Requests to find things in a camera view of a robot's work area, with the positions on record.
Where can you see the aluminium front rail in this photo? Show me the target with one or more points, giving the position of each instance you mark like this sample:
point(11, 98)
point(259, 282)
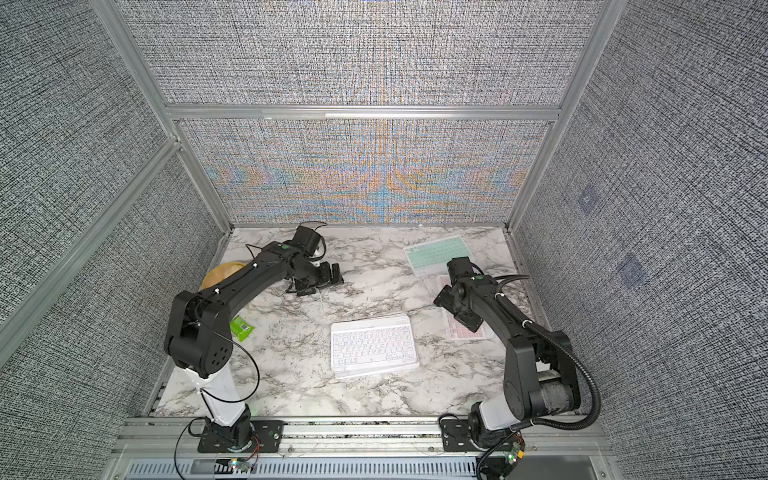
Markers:
point(348, 436)

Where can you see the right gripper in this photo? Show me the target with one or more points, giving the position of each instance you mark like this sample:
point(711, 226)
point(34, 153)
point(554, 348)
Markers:
point(445, 296)

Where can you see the white keyboard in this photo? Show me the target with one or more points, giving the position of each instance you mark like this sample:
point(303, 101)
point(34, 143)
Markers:
point(371, 343)

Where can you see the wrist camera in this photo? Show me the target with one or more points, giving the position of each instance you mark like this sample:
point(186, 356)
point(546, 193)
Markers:
point(306, 237)
point(460, 267)

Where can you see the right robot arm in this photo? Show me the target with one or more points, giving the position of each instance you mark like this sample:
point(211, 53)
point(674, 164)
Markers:
point(539, 378)

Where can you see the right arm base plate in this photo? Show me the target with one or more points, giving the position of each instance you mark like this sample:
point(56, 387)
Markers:
point(456, 434)

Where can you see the green keyboard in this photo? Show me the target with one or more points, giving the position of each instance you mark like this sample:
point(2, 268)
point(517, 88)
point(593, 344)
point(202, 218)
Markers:
point(431, 257)

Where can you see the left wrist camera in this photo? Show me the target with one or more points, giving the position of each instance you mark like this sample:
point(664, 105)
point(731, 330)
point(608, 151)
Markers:
point(306, 237)

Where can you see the green packet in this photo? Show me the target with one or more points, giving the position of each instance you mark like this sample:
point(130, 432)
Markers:
point(240, 329)

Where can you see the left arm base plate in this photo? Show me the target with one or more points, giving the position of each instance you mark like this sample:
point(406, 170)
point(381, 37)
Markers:
point(264, 435)

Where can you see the yellow keyboard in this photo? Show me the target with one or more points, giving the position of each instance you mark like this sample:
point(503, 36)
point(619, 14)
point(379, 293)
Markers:
point(343, 375)

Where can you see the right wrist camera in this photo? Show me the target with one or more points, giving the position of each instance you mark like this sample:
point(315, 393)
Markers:
point(460, 267)

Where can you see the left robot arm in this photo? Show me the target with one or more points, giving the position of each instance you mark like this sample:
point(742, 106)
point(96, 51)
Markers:
point(199, 338)

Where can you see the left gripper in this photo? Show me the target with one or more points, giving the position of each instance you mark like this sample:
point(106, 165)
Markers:
point(327, 278)

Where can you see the yellow bamboo steamer basket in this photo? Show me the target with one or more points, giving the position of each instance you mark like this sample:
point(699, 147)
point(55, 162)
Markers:
point(220, 273)

